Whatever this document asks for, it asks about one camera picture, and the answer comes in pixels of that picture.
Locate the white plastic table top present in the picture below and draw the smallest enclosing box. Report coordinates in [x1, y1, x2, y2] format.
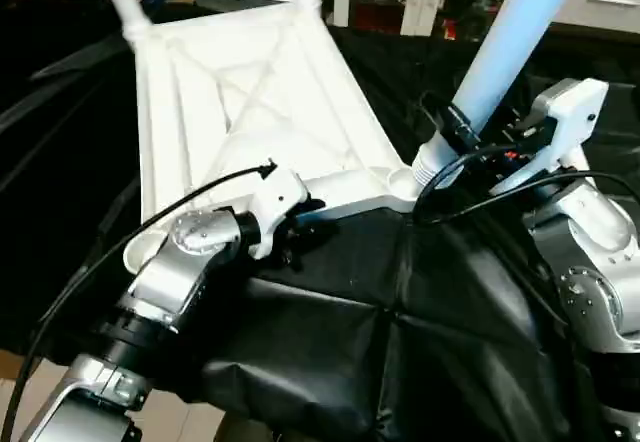
[121, 0, 428, 275]

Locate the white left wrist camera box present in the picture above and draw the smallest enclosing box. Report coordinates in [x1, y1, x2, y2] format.
[244, 168, 312, 261]

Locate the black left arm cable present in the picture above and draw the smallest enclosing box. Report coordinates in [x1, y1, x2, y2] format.
[0, 159, 280, 435]

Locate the black mat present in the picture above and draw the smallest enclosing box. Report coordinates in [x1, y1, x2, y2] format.
[0, 0, 640, 442]

